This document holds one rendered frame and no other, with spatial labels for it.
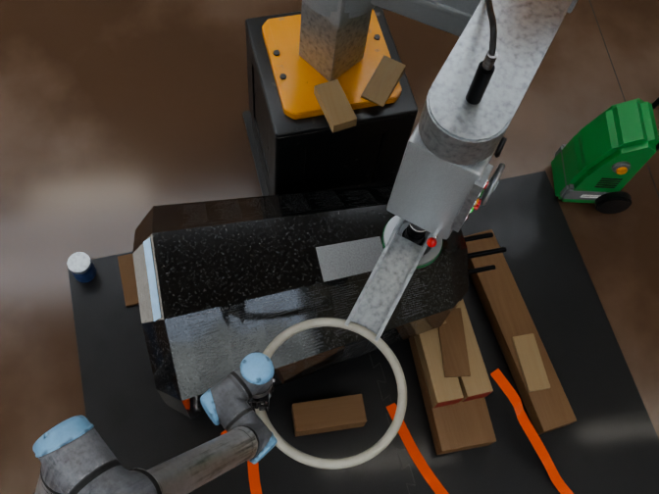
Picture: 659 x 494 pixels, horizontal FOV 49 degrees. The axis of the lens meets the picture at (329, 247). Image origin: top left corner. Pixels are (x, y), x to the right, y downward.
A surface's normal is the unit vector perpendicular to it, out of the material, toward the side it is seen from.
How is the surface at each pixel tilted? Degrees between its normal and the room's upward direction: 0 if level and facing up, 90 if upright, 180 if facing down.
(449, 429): 0
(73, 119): 0
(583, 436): 0
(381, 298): 15
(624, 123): 34
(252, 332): 45
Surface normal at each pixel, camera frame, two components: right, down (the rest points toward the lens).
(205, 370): 0.24, 0.34
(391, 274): -0.05, -0.18
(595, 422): 0.07, -0.40
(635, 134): -0.49, -0.36
